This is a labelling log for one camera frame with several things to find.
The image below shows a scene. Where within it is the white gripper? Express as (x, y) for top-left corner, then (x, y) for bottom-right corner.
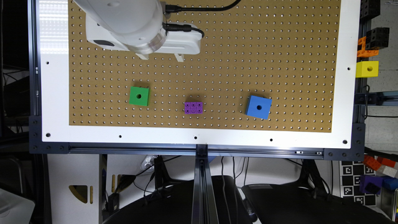
(85, 16), (201, 62)

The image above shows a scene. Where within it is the green block with hole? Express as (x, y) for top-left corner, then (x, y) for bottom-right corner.
(129, 86), (150, 106)

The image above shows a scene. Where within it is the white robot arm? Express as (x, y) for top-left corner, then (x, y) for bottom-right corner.
(75, 0), (204, 62)

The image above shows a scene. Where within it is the purple studded block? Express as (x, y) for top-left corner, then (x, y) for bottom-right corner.
(184, 101), (203, 114)

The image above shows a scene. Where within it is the blue block with hole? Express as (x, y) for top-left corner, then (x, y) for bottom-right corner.
(245, 95), (272, 119)

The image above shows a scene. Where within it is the yellow block with hole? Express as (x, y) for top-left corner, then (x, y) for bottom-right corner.
(356, 61), (379, 78)

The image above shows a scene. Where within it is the black block top right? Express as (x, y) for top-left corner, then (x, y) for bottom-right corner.
(360, 0), (381, 21)

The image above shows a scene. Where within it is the black block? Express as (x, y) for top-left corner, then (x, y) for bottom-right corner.
(366, 27), (390, 50)
(360, 0), (381, 21)

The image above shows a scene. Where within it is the black block middle right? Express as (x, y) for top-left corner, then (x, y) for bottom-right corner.
(366, 27), (390, 50)

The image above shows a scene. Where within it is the red orange block in bin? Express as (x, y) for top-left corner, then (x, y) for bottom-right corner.
(363, 155), (396, 170)

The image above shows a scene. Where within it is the purple block in bin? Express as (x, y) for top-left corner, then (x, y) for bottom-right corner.
(359, 175), (383, 195)

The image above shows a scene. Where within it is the brown pegboard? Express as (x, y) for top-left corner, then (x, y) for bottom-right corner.
(68, 0), (341, 133)

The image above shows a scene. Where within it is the black chair left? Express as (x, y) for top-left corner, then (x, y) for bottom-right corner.
(104, 175), (251, 224)

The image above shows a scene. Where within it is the black chair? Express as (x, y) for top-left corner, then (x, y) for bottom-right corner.
(104, 175), (251, 224)
(242, 184), (393, 224)

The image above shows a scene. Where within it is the white cabinet panel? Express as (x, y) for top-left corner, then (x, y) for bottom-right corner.
(47, 154), (102, 223)

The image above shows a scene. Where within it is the black chair right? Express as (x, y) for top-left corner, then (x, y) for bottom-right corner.
(242, 184), (393, 224)

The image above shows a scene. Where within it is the fiducial marker sheet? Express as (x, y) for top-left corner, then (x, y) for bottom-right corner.
(340, 161), (377, 206)

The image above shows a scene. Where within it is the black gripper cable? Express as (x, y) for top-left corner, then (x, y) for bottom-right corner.
(162, 22), (205, 39)

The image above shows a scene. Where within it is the black upper cable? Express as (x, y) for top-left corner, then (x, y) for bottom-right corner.
(164, 0), (243, 14)

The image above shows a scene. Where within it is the white board frame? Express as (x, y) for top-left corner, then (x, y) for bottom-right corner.
(37, 0), (360, 149)

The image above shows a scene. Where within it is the dark aluminium table frame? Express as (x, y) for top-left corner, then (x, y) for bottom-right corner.
(27, 0), (398, 224)

